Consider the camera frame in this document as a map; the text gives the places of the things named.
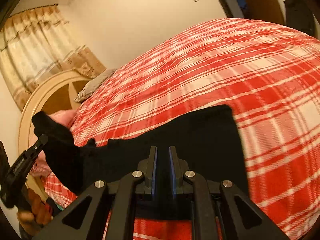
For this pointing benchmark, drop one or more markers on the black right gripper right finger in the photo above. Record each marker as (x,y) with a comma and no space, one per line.
(192,188)

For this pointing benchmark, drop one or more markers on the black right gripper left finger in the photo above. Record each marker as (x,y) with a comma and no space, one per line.
(140,182)

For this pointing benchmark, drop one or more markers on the black pants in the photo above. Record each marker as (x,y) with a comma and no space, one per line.
(207,139)

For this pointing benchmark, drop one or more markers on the person's left hand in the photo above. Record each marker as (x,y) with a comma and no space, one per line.
(39,216)

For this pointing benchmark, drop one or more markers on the pink folded quilt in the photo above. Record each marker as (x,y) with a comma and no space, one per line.
(57,128)

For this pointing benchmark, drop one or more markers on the cream wooden headboard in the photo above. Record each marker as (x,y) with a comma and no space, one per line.
(55,94)

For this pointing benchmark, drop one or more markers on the grey striped pillow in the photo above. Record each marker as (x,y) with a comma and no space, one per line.
(93,85)

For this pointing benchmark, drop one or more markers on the beige floral curtain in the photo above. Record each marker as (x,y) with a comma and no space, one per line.
(37,44)

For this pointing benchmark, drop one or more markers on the red white plaid bedsheet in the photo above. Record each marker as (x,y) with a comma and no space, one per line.
(267,73)

